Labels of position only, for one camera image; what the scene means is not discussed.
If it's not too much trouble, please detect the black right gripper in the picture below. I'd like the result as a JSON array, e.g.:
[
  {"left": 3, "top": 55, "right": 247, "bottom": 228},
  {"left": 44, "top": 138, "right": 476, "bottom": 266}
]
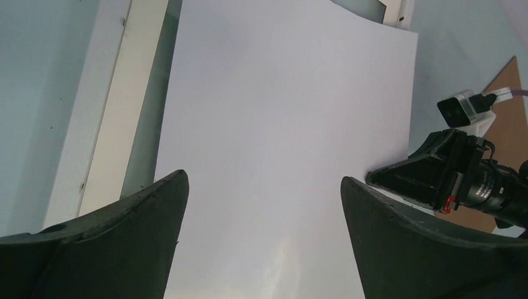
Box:
[{"left": 365, "top": 129, "right": 527, "bottom": 229}]

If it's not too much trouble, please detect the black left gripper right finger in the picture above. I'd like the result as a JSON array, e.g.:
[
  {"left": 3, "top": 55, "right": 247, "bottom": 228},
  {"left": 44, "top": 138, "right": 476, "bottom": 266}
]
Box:
[{"left": 341, "top": 177, "right": 527, "bottom": 298}]

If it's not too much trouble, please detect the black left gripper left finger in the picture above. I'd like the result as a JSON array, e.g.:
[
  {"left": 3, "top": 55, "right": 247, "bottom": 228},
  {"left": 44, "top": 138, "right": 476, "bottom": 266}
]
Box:
[{"left": 1, "top": 170, "right": 189, "bottom": 298}]

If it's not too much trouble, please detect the brown backing board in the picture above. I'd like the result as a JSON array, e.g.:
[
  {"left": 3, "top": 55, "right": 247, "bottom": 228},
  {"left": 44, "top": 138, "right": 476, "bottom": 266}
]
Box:
[{"left": 435, "top": 56, "right": 527, "bottom": 237}]

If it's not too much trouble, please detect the sunset landscape photo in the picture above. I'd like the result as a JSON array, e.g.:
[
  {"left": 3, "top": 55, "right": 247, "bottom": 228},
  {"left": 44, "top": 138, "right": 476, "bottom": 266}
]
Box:
[{"left": 155, "top": 1, "right": 418, "bottom": 298}]

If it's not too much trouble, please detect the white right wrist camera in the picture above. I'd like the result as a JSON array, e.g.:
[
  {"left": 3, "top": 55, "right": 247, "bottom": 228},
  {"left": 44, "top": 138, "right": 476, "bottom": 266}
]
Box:
[{"left": 436, "top": 90, "right": 497, "bottom": 137}]

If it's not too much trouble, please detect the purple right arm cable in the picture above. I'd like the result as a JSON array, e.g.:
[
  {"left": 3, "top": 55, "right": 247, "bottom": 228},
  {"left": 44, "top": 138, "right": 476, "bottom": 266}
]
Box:
[{"left": 493, "top": 87, "right": 528, "bottom": 102}]

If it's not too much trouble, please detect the white picture frame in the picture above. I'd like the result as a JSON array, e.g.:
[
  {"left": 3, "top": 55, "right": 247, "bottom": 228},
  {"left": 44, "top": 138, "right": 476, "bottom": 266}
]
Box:
[{"left": 43, "top": 0, "right": 415, "bottom": 230}]

